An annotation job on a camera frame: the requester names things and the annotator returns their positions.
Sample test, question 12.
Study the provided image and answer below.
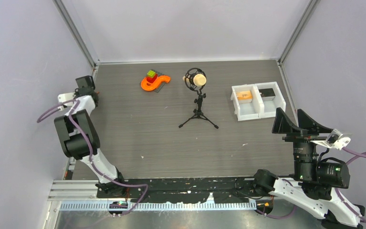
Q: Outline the aluminium front rail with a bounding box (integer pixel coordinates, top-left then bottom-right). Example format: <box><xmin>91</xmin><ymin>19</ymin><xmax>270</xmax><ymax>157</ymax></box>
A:
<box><xmin>48</xmin><ymin>178</ymin><xmax>297</xmax><ymax>212</ymax></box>

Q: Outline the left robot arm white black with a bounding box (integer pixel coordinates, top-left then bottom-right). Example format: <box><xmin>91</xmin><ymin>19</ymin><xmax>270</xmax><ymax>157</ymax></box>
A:
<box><xmin>54</xmin><ymin>75</ymin><xmax>127</xmax><ymax>198</ymax></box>

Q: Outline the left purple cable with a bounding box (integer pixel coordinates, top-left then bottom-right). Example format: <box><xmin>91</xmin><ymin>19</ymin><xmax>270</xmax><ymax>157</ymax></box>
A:
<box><xmin>37</xmin><ymin>98</ymin><xmax>149</xmax><ymax>216</ymax></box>

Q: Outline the white two-compartment box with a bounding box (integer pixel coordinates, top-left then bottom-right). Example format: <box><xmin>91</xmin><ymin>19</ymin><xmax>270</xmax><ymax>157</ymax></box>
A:
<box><xmin>230</xmin><ymin>82</ymin><xmax>286</xmax><ymax>121</ymax></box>

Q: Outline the grey toy base plate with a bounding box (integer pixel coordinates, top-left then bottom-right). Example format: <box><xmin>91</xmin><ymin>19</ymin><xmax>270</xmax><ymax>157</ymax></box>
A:
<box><xmin>144</xmin><ymin>70</ymin><xmax>170</xmax><ymax>93</ymax></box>

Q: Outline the green toy block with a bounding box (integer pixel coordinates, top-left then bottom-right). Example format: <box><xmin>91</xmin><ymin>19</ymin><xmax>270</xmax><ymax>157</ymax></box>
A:
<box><xmin>146</xmin><ymin>70</ymin><xmax>157</xmax><ymax>78</ymax></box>

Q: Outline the orange card in box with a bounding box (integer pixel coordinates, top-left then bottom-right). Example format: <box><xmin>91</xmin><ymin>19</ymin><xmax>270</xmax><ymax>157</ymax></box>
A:
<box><xmin>236</xmin><ymin>90</ymin><xmax>253</xmax><ymax>103</ymax></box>

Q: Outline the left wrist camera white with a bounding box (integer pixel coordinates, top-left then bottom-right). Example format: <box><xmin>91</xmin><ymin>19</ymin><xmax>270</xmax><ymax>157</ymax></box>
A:
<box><xmin>57</xmin><ymin>92</ymin><xmax>75</xmax><ymax>111</ymax></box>

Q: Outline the black card in box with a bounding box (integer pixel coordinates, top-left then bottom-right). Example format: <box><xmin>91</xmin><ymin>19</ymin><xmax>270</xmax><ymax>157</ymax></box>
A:
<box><xmin>259</xmin><ymin>88</ymin><xmax>275</xmax><ymax>100</ymax></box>

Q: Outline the beige microphone in shock mount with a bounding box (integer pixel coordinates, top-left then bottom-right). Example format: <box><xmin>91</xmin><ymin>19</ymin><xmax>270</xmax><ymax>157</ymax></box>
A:
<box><xmin>183</xmin><ymin>67</ymin><xmax>207</xmax><ymax>94</ymax></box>

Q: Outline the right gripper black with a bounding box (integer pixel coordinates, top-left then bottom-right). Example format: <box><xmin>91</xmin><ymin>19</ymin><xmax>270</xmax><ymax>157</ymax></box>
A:
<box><xmin>270</xmin><ymin>106</ymin><xmax>332</xmax><ymax>180</ymax></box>

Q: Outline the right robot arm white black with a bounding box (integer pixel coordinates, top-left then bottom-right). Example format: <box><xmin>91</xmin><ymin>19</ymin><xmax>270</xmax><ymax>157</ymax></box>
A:
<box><xmin>252</xmin><ymin>107</ymin><xmax>365</xmax><ymax>229</ymax></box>

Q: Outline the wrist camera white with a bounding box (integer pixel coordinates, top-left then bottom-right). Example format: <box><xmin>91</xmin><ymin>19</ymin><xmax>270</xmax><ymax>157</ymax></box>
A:
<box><xmin>57</xmin><ymin>92</ymin><xmax>75</xmax><ymax>111</ymax></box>
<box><xmin>311</xmin><ymin>129</ymin><xmax>351</xmax><ymax>150</ymax></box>

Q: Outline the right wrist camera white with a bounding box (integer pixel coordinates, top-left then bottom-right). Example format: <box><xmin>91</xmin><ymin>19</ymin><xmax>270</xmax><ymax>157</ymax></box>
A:
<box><xmin>311</xmin><ymin>129</ymin><xmax>351</xmax><ymax>150</ymax></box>

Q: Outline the orange curved plastic piece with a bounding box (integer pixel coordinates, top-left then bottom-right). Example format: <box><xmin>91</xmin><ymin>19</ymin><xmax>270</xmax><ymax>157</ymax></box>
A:
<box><xmin>141</xmin><ymin>75</ymin><xmax>171</xmax><ymax>91</ymax></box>

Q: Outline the red toy block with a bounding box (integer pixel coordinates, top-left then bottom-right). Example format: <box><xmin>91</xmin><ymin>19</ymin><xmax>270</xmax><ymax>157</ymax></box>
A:
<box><xmin>146</xmin><ymin>76</ymin><xmax>158</xmax><ymax>83</ymax></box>

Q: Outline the purple cable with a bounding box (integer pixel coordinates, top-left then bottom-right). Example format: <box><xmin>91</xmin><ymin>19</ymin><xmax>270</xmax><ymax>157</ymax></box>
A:
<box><xmin>254</xmin><ymin>146</ymin><xmax>366</xmax><ymax>224</ymax></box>
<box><xmin>37</xmin><ymin>98</ymin><xmax>149</xmax><ymax>216</ymax></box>

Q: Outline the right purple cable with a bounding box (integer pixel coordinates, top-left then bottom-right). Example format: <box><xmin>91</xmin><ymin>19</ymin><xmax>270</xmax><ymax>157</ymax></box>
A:
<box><xmin>254</xmin><ymin>146</ymin><xmax>366</xmax><ymax>224</ymax></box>

